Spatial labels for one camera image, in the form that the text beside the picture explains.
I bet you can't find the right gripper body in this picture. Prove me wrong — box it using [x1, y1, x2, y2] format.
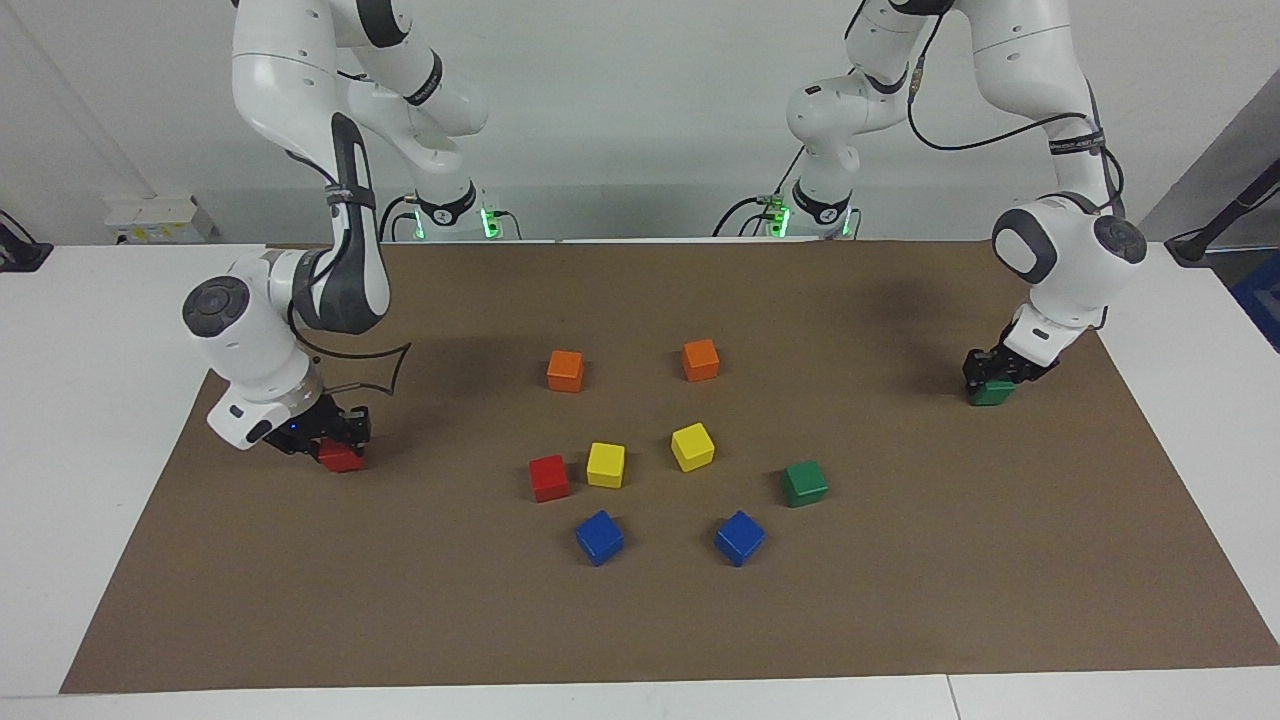
[266, 395, 347, 443]

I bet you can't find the yellow block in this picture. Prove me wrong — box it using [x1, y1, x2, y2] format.
[670, 422, 717, 474]
[586, 441, 627, 490]

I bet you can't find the black cable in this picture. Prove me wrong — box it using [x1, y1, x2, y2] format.
[905, 8, 1127, 217]
[288, 300, 413, 397]
[376, 194, 417, 244]
[712, 145, 807, 239]

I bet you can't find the blue block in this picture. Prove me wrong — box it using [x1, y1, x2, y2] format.
[574, 509, 626, 568]
[713, 510, 767, 568]

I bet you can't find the white socket box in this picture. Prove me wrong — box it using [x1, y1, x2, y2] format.
[104, 194, 217, 246]

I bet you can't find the black stand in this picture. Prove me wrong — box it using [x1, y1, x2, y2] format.
[0, 208, 54, 273]
[1165, 158, 1280, 267]

